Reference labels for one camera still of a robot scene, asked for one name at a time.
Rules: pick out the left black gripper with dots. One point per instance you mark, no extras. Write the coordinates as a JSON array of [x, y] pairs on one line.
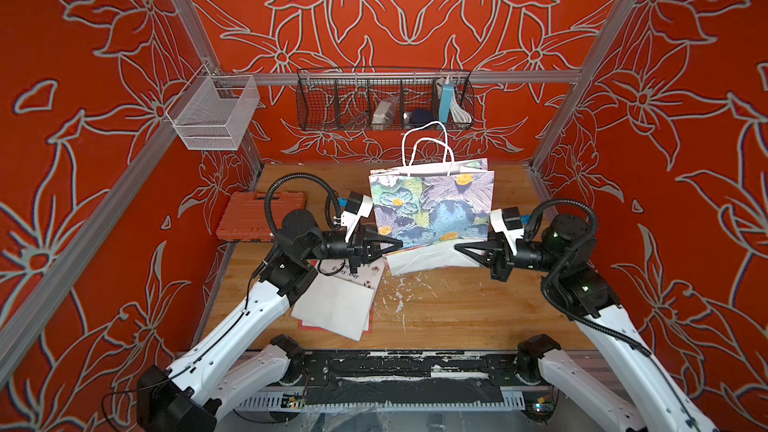
[[368, 249]]

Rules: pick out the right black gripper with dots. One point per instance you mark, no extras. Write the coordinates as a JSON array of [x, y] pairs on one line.
[[500, 260]]

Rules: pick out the colourful patterned paper bag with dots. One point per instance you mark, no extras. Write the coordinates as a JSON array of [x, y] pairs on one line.
[[431, 202]]

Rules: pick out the white happy day paper bag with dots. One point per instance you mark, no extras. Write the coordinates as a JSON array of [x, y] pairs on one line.
[[340, 300]]

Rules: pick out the red RICH paper bag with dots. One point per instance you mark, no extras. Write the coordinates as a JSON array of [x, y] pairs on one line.
[[369, 324]]

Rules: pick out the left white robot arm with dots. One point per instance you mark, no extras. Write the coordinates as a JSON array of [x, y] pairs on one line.
[[206, 383]]

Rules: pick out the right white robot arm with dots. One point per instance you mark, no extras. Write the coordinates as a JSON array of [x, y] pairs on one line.
[[557, 240]]

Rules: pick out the silver packet in basket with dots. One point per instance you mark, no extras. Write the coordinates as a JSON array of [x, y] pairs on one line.
[[385, 113]]

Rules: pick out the orange plastic tool case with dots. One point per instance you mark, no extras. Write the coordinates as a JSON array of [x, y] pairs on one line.
[[244, 218]]

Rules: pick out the dark blue round object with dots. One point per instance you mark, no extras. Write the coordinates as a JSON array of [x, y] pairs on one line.
[[420, 117]]

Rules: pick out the light blue box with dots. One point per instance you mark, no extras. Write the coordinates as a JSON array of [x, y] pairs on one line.
[[445, 89]]

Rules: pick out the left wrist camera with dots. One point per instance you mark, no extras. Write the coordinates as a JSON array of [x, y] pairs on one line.
[[357, 206]]

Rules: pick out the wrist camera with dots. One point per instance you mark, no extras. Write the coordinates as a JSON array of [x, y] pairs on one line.
[[357, 206], [509, 223]]

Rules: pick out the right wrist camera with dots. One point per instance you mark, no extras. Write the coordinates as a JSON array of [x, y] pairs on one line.
[[509, 223]]

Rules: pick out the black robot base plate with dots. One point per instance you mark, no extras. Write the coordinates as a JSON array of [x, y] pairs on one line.
[[337, 376]]

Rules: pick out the black wire wall basket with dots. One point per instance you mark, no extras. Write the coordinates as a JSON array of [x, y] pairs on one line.
[[344, 99]]

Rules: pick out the white slotted cable duct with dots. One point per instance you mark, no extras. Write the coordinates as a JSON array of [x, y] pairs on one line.
[[511, 400]]

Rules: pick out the white wire mesh basket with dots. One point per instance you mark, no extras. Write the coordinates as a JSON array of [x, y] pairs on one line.
[[214, 113]]

